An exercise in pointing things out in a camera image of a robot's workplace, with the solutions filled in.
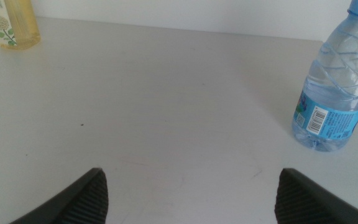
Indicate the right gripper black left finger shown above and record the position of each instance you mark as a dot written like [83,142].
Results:
[79,202]

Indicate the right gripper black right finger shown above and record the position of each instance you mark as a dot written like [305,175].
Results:
[303,202]

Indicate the clear blue-label water bottle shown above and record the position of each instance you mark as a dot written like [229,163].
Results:
[337,93]

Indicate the yellow tea bottle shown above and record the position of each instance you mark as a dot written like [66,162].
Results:
[20,25]

